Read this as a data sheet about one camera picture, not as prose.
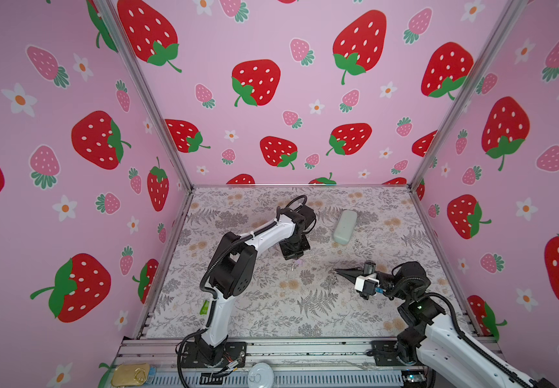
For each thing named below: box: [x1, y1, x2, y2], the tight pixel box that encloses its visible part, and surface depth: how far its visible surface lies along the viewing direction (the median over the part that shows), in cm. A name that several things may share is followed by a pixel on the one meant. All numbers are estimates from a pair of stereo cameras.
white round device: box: [247, 362, 275, 388], surface depth 67 cm
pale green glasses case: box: [333, 209, 358, 245], surface depth 105 cm
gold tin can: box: [111, 362, 151, 387], surface depth 69 cm
